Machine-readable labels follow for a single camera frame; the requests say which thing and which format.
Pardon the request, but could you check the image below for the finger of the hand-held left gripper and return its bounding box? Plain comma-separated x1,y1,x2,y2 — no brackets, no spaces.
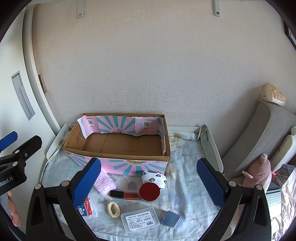
11,135,42,161
0,131,18,151

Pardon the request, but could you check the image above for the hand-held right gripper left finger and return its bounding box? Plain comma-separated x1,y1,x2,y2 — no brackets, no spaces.
26,158,102,241

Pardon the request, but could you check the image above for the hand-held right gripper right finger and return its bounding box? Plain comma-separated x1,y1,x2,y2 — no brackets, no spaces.
196,158,271,241

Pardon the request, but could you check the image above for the pink fuzzy cloth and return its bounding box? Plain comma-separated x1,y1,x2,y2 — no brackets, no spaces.
94,169,116,195

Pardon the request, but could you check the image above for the red and blue card packet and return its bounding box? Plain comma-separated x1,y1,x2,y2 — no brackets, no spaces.
77,197,99,218

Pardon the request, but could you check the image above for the black and red ink pad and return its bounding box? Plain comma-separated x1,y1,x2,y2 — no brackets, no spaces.
110,190,141,202

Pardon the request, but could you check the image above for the blue-grey square box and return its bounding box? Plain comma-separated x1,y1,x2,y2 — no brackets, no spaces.
160,210,182,227

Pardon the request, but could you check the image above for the pink-lined cardboard box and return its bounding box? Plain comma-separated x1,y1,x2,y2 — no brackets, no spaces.
63,113,171,176

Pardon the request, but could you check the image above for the red round container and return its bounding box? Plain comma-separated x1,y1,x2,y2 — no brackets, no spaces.
139,182,161,203

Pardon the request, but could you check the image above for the clear plastic floss box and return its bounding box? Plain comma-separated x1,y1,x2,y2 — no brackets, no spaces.
121,207,160,234

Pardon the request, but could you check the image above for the person's left hand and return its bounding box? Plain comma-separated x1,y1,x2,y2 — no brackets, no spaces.
7,191,22,227

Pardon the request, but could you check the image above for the white door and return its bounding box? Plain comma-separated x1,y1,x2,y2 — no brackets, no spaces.
0,9,63,232

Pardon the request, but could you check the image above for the cream hair scrunchie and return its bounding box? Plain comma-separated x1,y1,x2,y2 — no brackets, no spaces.
107,201,121,219

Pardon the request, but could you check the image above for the pink plush toy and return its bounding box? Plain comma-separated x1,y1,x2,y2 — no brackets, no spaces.
242,153,273,192

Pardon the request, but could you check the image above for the white spotted sock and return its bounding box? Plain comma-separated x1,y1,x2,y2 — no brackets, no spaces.
142,171,167,189

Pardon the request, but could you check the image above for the grey headboard cushion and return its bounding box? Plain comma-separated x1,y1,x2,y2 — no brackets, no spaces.
221,102,292,179

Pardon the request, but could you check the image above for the silver laptop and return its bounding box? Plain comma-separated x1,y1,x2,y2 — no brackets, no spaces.
266,164,296,207

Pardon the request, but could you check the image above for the pink blanket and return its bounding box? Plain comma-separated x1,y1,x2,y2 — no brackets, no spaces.
269,171,296,241

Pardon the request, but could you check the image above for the white cushion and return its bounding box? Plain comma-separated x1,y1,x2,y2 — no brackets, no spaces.
269,126,296,167

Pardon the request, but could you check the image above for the grey recessed door handle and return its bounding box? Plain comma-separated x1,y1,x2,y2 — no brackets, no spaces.
11,71,36,120

